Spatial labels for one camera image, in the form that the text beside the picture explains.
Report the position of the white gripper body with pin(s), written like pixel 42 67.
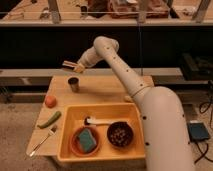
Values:
pixel 79 68

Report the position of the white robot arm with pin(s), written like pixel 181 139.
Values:
pixel 167 143

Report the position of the small metal cup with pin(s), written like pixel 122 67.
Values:
pixel 74 84

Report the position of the wooden table board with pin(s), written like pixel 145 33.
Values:
pixel 93 90

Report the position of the orange round fruit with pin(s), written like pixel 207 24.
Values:
pixel 50 101

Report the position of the green okra pod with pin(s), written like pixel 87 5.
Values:
pixel 51 120

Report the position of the yellow banana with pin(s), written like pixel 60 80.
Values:
pixel 128 99

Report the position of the yellow plastic tub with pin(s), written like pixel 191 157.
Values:
pixel 73 122

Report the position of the teal sponge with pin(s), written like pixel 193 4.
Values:
pixel 86 140

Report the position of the dark bowl with beans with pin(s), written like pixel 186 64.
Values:
pixel 120 134

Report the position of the orange plate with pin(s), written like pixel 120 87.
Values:
pixel 75 146

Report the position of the black foot pedal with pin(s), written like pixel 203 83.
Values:
pixel 198 132

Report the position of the white handled brush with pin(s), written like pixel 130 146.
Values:
pixel 94 121

